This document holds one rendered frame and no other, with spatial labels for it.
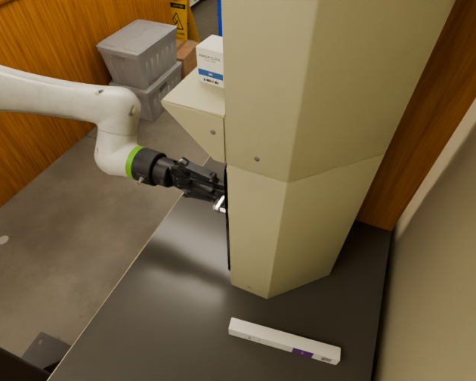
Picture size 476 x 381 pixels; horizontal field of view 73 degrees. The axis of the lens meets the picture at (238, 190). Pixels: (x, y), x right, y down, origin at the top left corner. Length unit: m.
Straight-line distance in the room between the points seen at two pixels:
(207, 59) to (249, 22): 0.16
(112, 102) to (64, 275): 1.56
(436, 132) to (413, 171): 0.13
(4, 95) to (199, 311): 0.70
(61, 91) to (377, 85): 0.69
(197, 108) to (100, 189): 2.15
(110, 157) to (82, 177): 1.88
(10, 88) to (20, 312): 1.58
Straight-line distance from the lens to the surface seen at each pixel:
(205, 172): 0.78
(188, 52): 3.60
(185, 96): 0.55
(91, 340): 0.97
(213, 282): 0.95
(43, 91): 0.90
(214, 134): 0.53
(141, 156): 0.86
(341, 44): 0.43
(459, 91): 0.84
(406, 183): 0.99
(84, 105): 0.88
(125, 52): 2.82
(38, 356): 2.10
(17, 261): 2.47
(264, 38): 0.41
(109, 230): 2.34
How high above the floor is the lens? 1.80
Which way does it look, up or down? 49 degrees down
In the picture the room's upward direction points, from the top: straight up
